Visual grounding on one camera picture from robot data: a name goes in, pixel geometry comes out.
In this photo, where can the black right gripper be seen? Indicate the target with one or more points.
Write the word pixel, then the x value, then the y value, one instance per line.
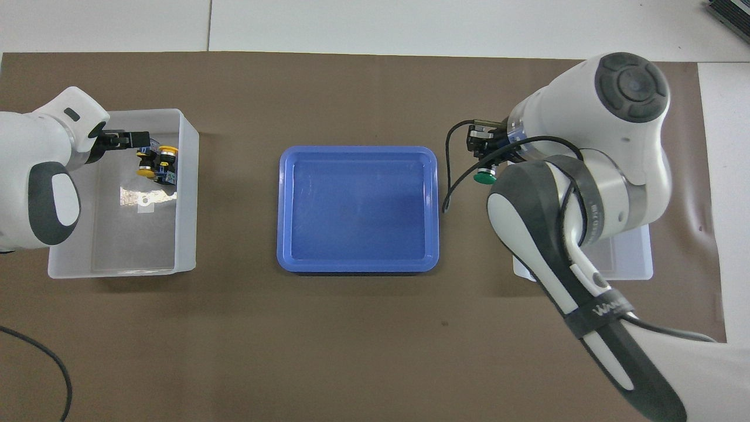
pixel 504 138

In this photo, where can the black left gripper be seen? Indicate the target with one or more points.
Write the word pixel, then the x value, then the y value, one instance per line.
pixel 101 143

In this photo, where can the green push button switch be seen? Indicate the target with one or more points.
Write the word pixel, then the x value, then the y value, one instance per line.
pixel 485 175

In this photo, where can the yellow push button switch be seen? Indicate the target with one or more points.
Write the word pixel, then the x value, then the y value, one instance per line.
pixel 146 164
pixel 169 167

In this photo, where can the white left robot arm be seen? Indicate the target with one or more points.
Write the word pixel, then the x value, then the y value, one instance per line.
pixel 29 140

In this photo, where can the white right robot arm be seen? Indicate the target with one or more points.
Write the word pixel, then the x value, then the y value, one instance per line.
pixel 574 117

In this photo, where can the small white sticker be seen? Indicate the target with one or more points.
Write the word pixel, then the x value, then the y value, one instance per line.
pixel 145 204

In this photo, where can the translucent white plastic box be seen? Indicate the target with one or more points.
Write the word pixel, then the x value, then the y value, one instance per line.
pixel 633 258
pixel 135 240

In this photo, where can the blue plastic tray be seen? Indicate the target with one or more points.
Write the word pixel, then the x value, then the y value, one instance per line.
pixel 351 223

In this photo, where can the brown paper table mat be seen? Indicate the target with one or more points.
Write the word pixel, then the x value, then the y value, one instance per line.
pixel 363 340

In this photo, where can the grey metal device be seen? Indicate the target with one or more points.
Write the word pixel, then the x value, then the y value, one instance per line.
pixel 732 10

